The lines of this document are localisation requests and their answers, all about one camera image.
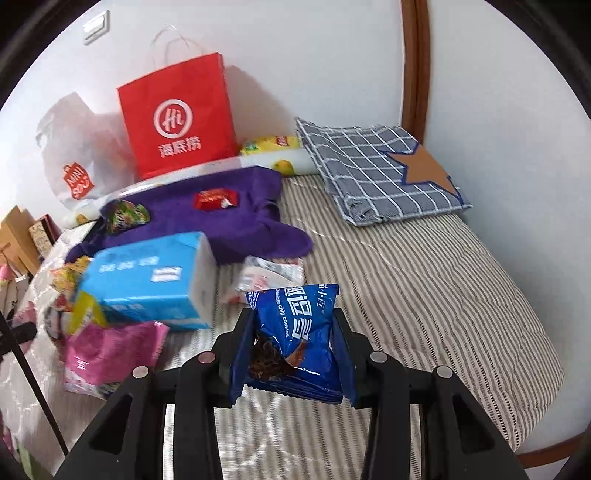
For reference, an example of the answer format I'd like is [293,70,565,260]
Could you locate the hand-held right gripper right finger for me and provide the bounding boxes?
[332,308,533,480]

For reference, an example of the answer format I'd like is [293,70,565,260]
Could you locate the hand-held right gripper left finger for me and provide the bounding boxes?
[54,307,257,480]

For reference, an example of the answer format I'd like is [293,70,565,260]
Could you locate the blue cookie packet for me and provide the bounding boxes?
[230,283,357,405]

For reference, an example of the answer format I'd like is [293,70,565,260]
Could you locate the purple fuzzy bed tray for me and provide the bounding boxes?
[65,166,315,267]

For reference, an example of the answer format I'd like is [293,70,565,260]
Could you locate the white snack packet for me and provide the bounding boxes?
[228,255,305,305]

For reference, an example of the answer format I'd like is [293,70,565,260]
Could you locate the magenta snack packet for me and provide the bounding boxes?
[64,320,171,400]

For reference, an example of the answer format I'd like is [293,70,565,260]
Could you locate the blue tissue pack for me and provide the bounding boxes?
[76,232,219,331]

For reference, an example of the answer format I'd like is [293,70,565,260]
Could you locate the yellow snack packet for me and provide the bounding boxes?
[68,291,110,336]

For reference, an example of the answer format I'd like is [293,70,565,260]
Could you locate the small red snack packet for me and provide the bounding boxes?
[193,187,239,213]

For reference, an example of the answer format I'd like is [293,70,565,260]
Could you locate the green purple snack packet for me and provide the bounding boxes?
[100,200,152,236]

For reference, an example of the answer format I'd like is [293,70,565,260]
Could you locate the colourful snack packet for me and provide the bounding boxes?
[50,256,93,297]

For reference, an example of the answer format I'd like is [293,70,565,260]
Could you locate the black tripod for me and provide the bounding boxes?
[0,314,70,456]

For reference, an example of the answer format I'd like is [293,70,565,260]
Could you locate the blue checked cloth brown star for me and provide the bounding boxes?
[294,117,472,227]

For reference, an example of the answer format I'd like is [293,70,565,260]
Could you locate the yellow chip packet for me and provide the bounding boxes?
[239,133,304,156]

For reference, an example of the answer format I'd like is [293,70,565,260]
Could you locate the patterned gift box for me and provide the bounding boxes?
[28,214,62,259]

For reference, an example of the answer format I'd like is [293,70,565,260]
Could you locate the white plastic bag orange logo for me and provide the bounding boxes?
[34,92,139,205]

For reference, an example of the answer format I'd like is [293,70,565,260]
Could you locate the red paper bag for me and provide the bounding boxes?
[116,25,240,182]

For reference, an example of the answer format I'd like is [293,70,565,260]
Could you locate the wooden door frame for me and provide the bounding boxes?
[400,0,433,140]

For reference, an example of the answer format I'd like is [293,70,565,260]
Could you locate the white wall switch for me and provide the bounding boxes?
[83,10,112,46]

